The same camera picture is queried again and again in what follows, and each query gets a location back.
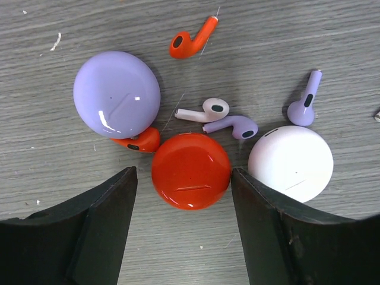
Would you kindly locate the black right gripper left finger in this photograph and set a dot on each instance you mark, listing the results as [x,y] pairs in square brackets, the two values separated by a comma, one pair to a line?
[79,241]

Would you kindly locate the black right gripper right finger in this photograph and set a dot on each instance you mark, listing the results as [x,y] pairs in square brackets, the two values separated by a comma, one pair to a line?
[287,242]

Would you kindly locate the orange earbud charging case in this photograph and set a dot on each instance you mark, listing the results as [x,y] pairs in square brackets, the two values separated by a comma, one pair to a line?
[191,171]

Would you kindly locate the orange earbud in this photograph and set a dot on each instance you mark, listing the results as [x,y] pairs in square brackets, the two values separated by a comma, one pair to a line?
[183,46]
[148,141]

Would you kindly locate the white earbud charging case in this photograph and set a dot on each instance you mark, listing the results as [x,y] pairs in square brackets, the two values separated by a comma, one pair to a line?
[292,160]

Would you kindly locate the purple earbud middle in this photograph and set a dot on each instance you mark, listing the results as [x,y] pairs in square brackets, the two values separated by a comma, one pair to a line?
[243,127]

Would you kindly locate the purple earbud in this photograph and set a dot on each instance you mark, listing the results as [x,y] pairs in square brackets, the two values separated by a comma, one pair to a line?
[301,112]
[243,127]

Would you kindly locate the purple earbud right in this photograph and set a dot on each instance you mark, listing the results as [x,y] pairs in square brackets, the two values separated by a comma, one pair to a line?
[301,112]

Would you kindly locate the white earbud middle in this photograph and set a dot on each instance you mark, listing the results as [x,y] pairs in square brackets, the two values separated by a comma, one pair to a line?
[213,110]

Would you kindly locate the white earbud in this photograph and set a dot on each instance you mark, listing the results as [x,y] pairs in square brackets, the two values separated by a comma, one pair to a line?
[377,117]
[213,110]

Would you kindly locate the white earbud far right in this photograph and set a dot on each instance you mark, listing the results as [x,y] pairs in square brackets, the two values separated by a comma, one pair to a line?
[377,117]

